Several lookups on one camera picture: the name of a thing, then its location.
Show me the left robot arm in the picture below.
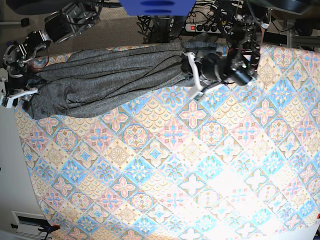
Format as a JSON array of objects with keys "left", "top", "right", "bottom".
[{"left": 181, "top": 0, "right": 272, "bottom": 90}]

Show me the white power strip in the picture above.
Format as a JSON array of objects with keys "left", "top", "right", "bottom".
[{"left": 184, "top": 23, "right": 221, "bottom": 34}]

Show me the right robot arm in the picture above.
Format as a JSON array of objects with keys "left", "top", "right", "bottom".
[{"left": 2, "top": 0, "right": 105, "bottom": 95}]

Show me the grey t-shirt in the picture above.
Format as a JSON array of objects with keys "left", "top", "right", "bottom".
[{"left": 23, "top": 36, "right": 218, "bottom": 120}]

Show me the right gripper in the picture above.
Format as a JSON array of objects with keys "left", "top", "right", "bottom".
[{"left": 6, "top": 71, "right": 39, "bottom": 94}]

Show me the patterned tablecloth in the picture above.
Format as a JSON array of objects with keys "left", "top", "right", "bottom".
[{"left": 15, "top": 45, "right": 320, "bottom": 240}]

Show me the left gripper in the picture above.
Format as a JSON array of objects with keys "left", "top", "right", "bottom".
[{"left": 180, "top": 52, "right": 228, "bottom": 85}]

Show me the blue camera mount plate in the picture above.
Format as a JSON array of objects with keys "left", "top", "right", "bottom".
[{"left": 119, "top": 0, "right": 196, "bottom": 16}]

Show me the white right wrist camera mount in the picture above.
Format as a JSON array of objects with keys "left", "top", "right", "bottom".
[{"left": 0, "top": 76, "right": 38, "bottom": 109}]

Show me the white vent panel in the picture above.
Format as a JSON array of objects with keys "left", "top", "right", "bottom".
[{"left": 10, "top": 210, "right": 48, "bottom": 240}]

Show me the blue black clamp bottom left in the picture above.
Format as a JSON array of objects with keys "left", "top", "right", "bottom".
[{"left": 10, "top": 223, "right": 60, "bottom": 238}]

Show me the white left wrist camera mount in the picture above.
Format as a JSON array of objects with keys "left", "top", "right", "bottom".
[{"left": 181, "top": 51, "right": 236, "bottom": 103}]

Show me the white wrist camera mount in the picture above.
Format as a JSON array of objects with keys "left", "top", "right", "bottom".
[
  {"left": 181, "top": 51, "right": 236, "bottom": 103},
  {"left": 0, "top": 76, "right": 38, "bottom": 109}
]

